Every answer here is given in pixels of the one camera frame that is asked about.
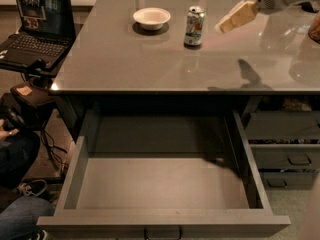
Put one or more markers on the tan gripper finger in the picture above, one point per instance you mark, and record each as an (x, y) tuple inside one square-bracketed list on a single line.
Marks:
[(242, 13)]

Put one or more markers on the green white 7up can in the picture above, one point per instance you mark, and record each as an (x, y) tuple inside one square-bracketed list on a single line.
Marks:
[(194, 26)]

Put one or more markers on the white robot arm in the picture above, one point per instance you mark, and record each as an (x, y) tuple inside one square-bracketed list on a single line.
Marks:
[(289, 3)]

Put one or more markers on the open grey top drawer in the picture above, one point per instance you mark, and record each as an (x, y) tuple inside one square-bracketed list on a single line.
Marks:
[(162, 176)]

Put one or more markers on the white bowl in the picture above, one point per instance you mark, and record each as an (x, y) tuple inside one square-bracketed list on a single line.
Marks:
[(152, 19)]

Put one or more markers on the black laptop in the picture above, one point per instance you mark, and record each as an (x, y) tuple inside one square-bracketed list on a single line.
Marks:
[(46, 35)]

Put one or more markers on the person leg in jeans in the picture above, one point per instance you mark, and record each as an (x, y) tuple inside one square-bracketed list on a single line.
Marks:
[(18, 151)]

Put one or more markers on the dark sneaker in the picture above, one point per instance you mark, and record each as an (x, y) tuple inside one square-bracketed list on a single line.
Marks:
[(36, 188)]

